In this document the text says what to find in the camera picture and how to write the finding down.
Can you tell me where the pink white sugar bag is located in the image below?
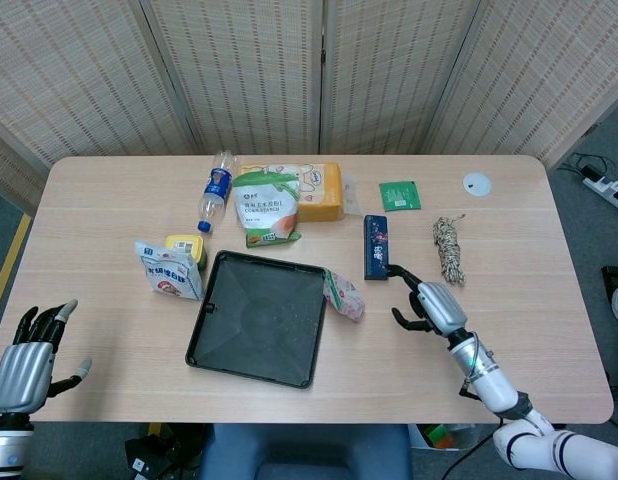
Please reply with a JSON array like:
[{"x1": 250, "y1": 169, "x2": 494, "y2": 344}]
[{"x1": 322, "y1": 268, "x2": 366, "y2": 324}]

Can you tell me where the white power strip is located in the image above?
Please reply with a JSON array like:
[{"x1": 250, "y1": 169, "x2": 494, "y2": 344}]
[{"x1": 582, "y1": 167, "x2": 618, "y2": 211}]

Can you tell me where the clear plastic wrapper piece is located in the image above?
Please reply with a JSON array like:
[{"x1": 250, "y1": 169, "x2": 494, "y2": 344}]
[{"x1": 342, "y1": 169, "x2": 363, "y2": 214}]

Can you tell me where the colourful cube under table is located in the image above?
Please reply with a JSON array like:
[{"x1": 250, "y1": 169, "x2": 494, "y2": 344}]
[{"x1": 421, "y1": 424, "x2": 455, "y2": 450}]

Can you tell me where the blue chair seat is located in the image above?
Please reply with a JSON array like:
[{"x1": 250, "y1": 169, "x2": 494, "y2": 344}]
[{"x1": 198, "y1": 423, "x2": 413, "y2": 480}]

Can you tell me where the green white corn starch bag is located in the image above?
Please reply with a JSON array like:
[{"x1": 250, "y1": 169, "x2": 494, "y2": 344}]
[{"x1": 232, "y1": 169, "x2": 303, "y2": 250}]

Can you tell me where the woven folding screen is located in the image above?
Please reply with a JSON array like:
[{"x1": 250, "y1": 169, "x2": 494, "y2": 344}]
[{"x1": 0, "y1": 0, "x2": 618, "y2": 211}]

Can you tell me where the yellow tissue pack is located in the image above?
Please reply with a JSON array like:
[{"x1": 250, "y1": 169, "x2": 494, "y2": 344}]
[{"x1": 238, "y1": 160, "x2": 346, "y2": 224}]

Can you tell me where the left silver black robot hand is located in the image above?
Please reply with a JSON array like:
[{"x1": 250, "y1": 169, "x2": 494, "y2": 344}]
[{"x1": 0, "y1": 298, "x2": 94, "y2": 415}]

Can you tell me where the green container yellow lid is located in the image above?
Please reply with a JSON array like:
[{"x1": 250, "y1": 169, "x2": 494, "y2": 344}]
[{"x1": 164, "y1": 233, "x2": 209, "y2": 271}]

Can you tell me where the white sugar bag blue print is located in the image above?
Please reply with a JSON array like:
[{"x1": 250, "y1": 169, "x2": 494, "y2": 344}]
[{"x1": 134, "y1": 239, "x2": 204, "y2": 302}]

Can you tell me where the black object beside shoe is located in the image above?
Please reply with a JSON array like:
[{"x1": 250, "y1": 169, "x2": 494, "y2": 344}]
[{"x1": 601, "y1": 265, "x2": 618, "y2": 301}]

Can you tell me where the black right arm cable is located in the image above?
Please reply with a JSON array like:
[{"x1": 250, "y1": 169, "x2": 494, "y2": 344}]
[{"x1": 444, "y1": 423, "x2": 506, "y2": 480}]

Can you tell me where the clear plastic bottle blue cap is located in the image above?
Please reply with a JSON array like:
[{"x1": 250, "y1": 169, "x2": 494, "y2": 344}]
[{"x1": 196, "y1": 151, "x2": 240, "y2": 235}]

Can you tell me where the green flat sachet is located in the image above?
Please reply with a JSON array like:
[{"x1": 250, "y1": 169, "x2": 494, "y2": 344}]
[{"x1": 378, "y1": 180, "x2": 423, "y2": 213}]

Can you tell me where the twine rope bundle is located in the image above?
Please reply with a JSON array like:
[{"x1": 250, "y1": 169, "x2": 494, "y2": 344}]
[{"x1": 431, "y1": 214, "x2": 467, "y2": 287}]

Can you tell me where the dark blue floral box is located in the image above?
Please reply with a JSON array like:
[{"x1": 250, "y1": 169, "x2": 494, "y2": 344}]
[{"x1": 363, "y1": 214, "x2": 392, "y2": 282}]

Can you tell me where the black square plastic tray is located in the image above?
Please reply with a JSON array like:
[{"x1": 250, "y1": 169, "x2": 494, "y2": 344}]
[{"x1": 184, "y1": 249, "x2": 331, "y2": 391}]

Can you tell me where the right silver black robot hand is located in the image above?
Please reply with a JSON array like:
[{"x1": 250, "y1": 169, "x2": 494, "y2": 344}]
[{"x1": 386, "y1": 263, "x2": 468, "y2": 337}]

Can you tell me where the black box under table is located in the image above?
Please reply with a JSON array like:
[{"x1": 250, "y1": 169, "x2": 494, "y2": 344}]
[{"x1": 124, "y1": 433, "x2": 183, "y2": 480}]

